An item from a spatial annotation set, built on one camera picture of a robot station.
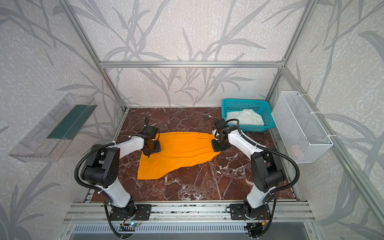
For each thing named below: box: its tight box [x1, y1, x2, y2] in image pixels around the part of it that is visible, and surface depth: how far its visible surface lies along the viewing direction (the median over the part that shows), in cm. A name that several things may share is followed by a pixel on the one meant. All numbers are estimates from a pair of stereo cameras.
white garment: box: [225, 109, 264, 126], surface depth 114 cm
